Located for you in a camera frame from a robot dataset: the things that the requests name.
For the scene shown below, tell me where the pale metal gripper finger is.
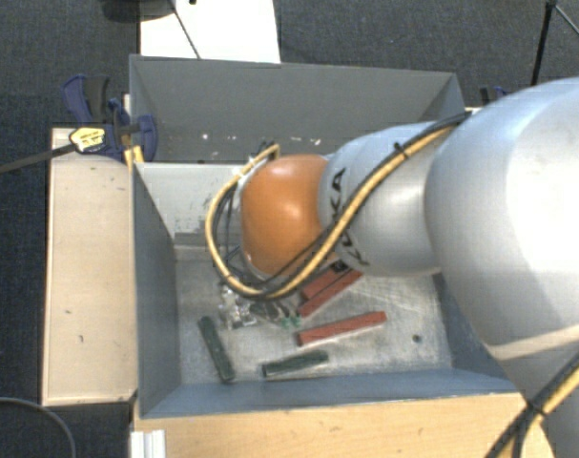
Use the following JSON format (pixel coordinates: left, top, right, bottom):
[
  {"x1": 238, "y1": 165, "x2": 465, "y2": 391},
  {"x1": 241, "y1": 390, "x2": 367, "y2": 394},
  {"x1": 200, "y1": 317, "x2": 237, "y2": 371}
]
[
  {"x1": 228, "y1": 303, "x2": 258, "y2": 330},
  {"x1": 218, "y1": 284, "x2": 240, "y2": 316}
]

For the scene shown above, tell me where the dark green flat block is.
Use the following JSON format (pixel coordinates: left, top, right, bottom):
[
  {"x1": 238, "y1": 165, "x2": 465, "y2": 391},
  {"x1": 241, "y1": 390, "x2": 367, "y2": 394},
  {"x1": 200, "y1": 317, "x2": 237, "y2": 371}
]
[
  {"x1": 260, "y1": 349, "x2": 330, "y2": 380},
  {"x1": 196, "y1": 315, "x2": 238, "y2": 385}
]

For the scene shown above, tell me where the red-brown flat block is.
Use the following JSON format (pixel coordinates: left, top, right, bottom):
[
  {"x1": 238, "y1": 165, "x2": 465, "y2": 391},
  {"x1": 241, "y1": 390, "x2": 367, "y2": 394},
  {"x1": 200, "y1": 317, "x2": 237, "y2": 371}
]
[
  {"x1": 295, "y1": 310, "x2": 388, "y2": 348},
  {"x1": 300, "y1": 268, "x2": 365, "y2": 301},
  {"x1": 296, "y1": 283, "x2": 350, "y2": 319}
]

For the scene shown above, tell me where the pale wood board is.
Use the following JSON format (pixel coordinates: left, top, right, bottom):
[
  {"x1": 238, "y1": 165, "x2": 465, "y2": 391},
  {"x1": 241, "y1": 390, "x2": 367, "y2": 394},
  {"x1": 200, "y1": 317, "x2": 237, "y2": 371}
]
[{"x1": 41, "y1": 126, "x2": 140, "y2": 407}]

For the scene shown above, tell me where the grey metal bin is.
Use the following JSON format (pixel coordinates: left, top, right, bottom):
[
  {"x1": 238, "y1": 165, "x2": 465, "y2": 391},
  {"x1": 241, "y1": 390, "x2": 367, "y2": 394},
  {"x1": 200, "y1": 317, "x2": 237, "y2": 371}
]
[{"x1": 128, "y1": 53, "x2": 520, "y2": 420}]

